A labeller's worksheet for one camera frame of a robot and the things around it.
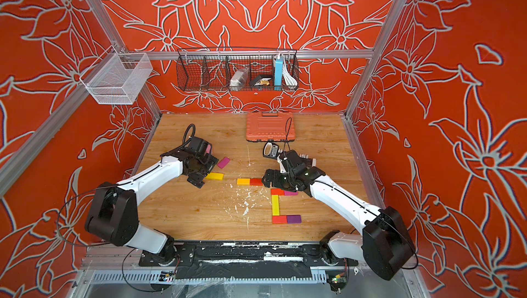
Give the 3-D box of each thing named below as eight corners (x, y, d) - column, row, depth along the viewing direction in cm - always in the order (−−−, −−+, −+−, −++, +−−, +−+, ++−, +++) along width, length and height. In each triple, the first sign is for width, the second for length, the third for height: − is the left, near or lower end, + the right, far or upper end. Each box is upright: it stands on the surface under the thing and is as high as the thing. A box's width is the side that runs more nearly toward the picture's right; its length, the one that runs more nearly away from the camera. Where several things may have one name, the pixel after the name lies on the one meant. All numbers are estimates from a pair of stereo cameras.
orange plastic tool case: (245, 142, 107) (245, 137, 104) (247, 117, 119) (246, 112, 116) (295, 142, 107) (296, 137, 104) (292, 117, 119) (293, 112, 115)
